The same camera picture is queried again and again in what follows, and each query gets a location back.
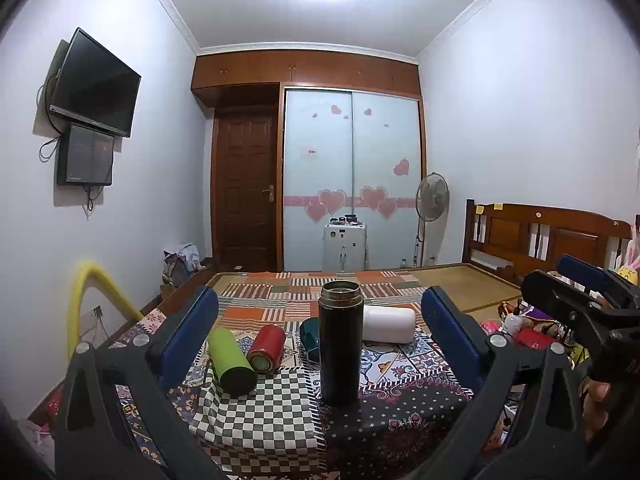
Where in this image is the small wall-mounted monitor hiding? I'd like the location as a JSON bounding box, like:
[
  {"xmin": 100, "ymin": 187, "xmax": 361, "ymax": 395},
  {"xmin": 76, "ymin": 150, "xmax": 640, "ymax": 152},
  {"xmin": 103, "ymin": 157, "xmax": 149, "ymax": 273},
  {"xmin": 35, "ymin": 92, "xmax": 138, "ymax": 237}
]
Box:
[{"xmin": 56, "ymin": 123, "xmax": 115, "ymax": 187}]

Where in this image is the yellow foam tube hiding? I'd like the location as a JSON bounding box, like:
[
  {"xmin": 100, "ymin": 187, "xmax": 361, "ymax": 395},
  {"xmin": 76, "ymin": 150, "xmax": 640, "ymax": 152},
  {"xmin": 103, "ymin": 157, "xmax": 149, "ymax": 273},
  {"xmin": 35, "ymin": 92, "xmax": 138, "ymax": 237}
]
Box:
[{"xmin": 68, "ymin": 261, "xmax": 146, "ymax": 361}]

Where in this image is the wall-mounted black television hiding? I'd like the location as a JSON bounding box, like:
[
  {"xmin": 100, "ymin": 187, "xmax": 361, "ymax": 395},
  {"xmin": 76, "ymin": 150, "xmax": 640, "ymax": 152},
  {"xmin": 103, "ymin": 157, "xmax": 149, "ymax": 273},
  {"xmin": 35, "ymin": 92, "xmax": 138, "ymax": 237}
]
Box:
[{"xmin": 48, "ymin": 27, "xmax": 142, "ymax": 139}]

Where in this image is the small white appliance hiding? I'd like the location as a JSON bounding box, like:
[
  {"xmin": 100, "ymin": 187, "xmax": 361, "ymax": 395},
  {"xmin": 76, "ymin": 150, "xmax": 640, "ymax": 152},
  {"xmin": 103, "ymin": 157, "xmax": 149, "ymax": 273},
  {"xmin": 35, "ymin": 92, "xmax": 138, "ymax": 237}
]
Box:
[{"xmin": 322, "ymin": 215, "xmax": 369, "ymax": 274}]

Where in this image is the bag of clothes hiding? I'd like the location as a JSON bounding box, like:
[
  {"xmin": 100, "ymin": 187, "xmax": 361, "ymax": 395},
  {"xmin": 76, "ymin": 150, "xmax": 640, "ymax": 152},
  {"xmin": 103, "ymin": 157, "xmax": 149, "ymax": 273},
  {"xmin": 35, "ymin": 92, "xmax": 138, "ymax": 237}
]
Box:
[{"xmin": 161, "ymin": 242, "xmax": 204, "ymax": 287}]

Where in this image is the red box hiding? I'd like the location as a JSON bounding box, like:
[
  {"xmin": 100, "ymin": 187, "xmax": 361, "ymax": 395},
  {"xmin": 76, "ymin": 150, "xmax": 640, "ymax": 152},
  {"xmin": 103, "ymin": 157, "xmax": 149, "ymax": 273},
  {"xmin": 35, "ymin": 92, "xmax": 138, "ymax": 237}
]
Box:
[{"xmin": 515, "ymin": 327, "xmax": 555, "ymax": 350}]

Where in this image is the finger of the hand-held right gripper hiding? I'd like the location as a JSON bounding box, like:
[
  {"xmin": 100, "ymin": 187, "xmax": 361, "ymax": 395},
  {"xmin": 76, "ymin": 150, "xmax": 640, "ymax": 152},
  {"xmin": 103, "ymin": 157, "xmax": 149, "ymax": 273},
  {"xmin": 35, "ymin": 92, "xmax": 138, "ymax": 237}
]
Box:
[
  {"xmin": 556, "ymin": 253, "xmax": 640, "ymax": 311},
  {"xmin": 520, "ymin": 269, "xmax": 608, "ymax": 356}
]

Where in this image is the white cup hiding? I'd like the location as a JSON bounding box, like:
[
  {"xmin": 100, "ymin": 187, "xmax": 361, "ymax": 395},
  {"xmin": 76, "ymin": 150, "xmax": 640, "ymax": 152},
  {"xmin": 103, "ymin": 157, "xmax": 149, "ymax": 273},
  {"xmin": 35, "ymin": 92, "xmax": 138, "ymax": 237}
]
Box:
[{"xmin": 362, "ymin": 306, "xmax": 417, "ymax": 345}]

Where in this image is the black cable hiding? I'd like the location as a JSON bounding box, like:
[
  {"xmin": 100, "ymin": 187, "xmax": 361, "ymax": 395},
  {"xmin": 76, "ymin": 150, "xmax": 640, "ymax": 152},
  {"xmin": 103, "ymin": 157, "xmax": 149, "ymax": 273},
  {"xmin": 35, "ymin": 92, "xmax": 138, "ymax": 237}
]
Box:
[{"xmin": 39, "ymin": 67, "xmax": 96, "ymax": 214}]

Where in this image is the teal cup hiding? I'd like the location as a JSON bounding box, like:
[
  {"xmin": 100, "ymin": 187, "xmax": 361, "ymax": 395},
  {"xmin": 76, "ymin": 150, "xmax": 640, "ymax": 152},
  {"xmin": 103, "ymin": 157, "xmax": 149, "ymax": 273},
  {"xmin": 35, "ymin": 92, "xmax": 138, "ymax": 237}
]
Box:
[{"xmin": 299, "ymin": 317, "xmax": 322, "ymax": 363}]

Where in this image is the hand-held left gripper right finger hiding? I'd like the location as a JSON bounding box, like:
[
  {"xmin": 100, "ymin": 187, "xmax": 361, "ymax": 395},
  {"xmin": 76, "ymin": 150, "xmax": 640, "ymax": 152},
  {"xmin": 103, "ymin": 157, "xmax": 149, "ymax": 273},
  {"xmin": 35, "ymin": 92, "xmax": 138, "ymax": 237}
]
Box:
[{"xmin": 420, "ymin": 285, "xmax": 591, "ymax": 480}]

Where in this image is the black thermos cup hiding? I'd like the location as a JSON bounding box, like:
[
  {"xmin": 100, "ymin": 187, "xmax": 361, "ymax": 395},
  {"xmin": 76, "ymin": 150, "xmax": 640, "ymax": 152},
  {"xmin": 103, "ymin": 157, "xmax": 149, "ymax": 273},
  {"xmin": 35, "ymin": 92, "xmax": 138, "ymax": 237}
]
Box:
[{"xmin": 318, "ymin": 280, "xmax": 364, "ymax": 406}]

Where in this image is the brown wooden door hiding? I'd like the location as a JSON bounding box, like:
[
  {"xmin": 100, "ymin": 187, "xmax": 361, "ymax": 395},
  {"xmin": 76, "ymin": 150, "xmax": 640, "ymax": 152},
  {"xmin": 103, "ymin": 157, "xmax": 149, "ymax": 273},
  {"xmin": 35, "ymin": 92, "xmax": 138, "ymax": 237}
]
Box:
[{"xmin": 212, "ymin": 110, "xmax": 279, "ymax": 273}]

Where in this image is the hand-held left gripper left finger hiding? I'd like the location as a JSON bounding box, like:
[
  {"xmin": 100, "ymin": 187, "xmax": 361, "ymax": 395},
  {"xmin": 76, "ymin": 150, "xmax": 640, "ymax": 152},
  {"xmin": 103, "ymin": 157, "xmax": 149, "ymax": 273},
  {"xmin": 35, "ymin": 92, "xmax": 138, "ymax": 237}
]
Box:
[{"xmin": 52, "ymin": 285, "xmax": 231, "ymax": 480}]

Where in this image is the red cup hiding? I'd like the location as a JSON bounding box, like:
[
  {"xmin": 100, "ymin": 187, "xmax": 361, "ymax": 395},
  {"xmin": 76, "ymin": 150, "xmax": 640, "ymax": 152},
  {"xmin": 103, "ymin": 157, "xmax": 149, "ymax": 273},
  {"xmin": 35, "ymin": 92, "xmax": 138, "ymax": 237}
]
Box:
[{"xmin": 246, "ymin": 324, "xmax": 287, "ymax": 374}]

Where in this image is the wooden wardrobe with sliding doors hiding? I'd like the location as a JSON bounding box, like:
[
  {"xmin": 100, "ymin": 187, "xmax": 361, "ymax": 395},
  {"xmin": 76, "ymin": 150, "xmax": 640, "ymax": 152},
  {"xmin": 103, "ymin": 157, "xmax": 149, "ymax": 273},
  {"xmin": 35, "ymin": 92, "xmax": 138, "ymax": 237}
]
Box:
[{"xmin": 191, "ymin": 50, "xmax": 427, "ymax": 274}]

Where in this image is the bamboo bed mat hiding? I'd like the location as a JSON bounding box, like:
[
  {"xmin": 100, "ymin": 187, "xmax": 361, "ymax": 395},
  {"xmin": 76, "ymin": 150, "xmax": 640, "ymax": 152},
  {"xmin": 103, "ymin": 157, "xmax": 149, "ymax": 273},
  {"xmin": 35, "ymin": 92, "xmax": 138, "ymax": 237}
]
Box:
[{"xmin": 207, "ymin": 264, "xmax": 522, "ymax": 317}]

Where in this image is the white plastic bottle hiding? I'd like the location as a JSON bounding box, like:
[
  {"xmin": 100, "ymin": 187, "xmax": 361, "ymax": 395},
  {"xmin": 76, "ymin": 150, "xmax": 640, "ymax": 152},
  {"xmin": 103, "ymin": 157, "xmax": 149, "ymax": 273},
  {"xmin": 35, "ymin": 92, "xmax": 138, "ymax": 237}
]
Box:
[{"xmin": 502, "ymin": 307, "xmax": 524, "ymax": 337}]

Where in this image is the wooden bed headboard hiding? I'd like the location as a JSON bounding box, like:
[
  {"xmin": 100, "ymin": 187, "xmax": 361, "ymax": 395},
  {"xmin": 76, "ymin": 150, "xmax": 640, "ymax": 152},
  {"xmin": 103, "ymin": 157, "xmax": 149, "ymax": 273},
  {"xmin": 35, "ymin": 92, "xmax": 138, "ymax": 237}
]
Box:
[{"xmin": 462, "ymin": 199, "xmax": 633, "ymax": 286}]

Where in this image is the yellow plush toy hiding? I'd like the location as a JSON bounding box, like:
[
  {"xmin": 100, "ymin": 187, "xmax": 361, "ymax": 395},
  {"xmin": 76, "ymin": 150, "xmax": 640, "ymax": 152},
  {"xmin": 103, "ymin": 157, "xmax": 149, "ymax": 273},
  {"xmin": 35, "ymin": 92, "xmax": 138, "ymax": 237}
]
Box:
[{"xmin": 616, "ymin": 255, "xmax": 640, "ymax": 288}]

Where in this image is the person's right hand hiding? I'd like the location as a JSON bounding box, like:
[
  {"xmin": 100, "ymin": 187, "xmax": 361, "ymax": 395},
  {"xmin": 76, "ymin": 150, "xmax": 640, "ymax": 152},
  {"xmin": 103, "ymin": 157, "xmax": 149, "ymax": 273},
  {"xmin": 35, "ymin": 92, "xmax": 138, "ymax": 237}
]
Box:
[{"xmin": 582, "ymin": 379, "xmax": 613, "ymax": 441}]

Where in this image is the green cup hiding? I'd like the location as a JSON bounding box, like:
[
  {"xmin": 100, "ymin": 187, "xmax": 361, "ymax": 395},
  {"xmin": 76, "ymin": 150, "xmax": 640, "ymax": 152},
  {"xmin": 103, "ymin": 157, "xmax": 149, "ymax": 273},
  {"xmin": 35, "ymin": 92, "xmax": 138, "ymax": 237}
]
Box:
[{"xmin": 207, "ymin": 327, "xmax": 257, "ymax": 394}]

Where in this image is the standing fan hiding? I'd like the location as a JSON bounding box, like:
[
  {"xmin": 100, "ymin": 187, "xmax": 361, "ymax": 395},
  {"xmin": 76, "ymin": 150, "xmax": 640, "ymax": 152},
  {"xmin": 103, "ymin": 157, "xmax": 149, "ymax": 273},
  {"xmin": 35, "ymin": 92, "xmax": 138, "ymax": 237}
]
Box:
[{"xmin": 414, "ymin": 172, "xmax": 450, "ymax": 268}]

